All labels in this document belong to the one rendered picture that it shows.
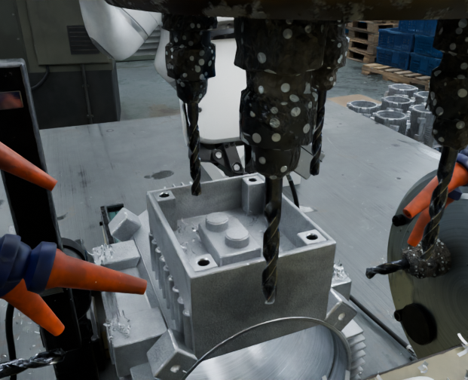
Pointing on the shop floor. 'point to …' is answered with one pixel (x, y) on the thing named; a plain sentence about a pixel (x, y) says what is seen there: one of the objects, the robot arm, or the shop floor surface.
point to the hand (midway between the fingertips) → (248, 192)
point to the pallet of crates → (421, 60)
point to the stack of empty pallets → (365, 38)
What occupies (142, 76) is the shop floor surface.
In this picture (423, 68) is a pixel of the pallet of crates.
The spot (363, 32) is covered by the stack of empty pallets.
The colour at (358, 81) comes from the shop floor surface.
